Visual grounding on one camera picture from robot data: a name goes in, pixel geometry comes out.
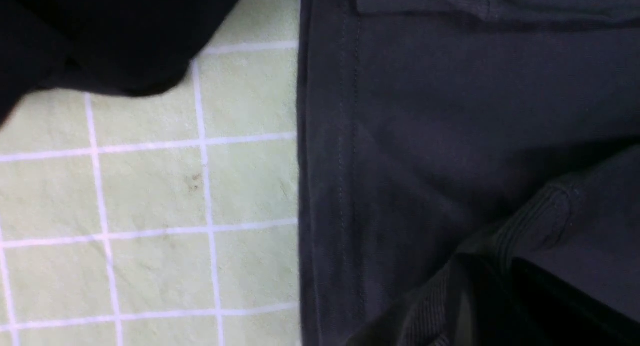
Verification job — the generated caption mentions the dark gray long-sleeve shirt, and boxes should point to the dark gray long-sleeve shirt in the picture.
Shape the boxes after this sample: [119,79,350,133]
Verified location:
[297,0,640,345]

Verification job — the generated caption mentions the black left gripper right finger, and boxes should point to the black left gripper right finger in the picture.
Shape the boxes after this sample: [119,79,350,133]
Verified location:
[450,254,640,345]

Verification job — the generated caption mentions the light green checkered tablecloth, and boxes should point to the light green checkered tablecloth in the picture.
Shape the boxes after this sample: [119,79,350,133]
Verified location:
[1,0,302,345]

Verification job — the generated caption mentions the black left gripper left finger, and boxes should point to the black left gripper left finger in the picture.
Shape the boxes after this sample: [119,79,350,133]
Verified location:
[0,0,239,122]

